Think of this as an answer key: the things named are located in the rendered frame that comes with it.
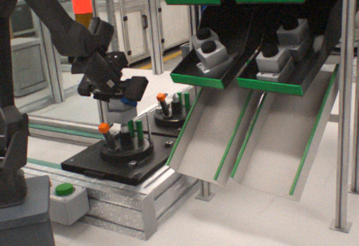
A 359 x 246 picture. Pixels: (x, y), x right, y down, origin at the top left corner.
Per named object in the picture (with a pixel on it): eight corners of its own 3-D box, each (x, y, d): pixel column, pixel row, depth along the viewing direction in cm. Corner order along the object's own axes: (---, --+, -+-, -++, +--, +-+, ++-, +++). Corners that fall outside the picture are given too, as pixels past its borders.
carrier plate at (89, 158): (139, 187, 103) (138, 179, 102) (61, 170, 115) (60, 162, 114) (190, 147, 122) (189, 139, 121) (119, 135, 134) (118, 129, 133)
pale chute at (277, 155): (299, 203, 84) (291, 194, 81) (239, 184, 93) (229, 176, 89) (345, 73, 92) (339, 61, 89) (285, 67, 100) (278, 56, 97)
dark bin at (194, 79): (224, 90, 87) (212, 60, 83) (173, 83, 95) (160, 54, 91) (288, 9, 101) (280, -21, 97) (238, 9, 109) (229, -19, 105)
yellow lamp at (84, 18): (86, 32, 124) (84, 13, 123) (73, 31, 127) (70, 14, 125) (99, 28, 128) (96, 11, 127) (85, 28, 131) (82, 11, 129)
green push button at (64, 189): (65, 200, 99) (64, 192, 98) (52, 197, 101) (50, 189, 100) (78, 192, 102) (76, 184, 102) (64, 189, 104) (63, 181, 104)
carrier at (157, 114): (193, 144, 123) (189, 101, 119) (122, 134, 135) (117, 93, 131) (230, 116, 143) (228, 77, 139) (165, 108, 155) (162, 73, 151)
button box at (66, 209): (69, 226, 99) (64, 201, 97) (4, 207, 109) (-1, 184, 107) (90, 210, 104) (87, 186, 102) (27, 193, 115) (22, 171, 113)
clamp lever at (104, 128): (114, 151, 111) (103, 128, 107) (107, 150, 112) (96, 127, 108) (122, 141, 114) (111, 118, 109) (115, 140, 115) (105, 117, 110)
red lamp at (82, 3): (84, 13, 123) (81, -6, 121) (70, 13, 125) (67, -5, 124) (96, 10, 127) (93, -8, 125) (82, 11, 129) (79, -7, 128)
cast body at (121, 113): (123, 124, 111) (119, 97, 109) (109, 123, 113) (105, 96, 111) (142, 113, 118) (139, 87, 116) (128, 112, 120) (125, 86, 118)
